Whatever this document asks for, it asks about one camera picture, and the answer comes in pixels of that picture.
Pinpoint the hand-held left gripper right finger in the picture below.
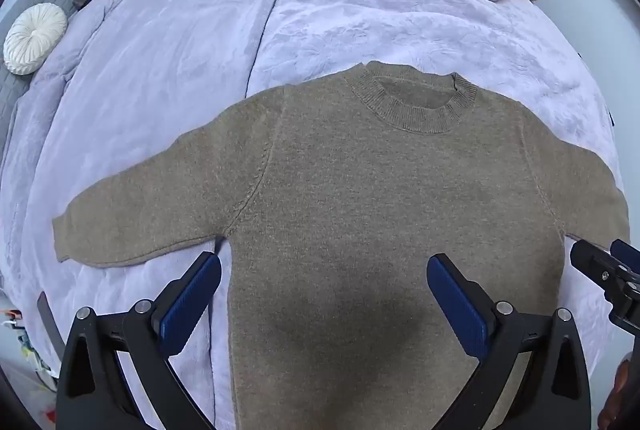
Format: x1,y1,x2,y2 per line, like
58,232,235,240
426,253,594,430

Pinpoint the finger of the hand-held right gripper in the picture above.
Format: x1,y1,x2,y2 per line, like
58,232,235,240
570,239,632,298
611,238,640,272

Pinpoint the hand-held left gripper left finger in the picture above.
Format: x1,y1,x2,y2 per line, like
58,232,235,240
55,251,222,430

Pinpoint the olive knitted sweater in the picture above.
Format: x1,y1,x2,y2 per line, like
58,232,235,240
52,61,631,430

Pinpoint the person's right hand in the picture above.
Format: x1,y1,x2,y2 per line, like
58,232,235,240
599,354,640,430

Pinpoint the colourful clutter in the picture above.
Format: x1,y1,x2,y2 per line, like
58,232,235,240
0,305,53,383

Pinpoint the lavender plush blanket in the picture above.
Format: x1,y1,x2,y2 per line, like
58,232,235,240
0,0,626,430

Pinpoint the round white pleated cushion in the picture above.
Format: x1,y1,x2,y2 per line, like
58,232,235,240
3,3,68,76

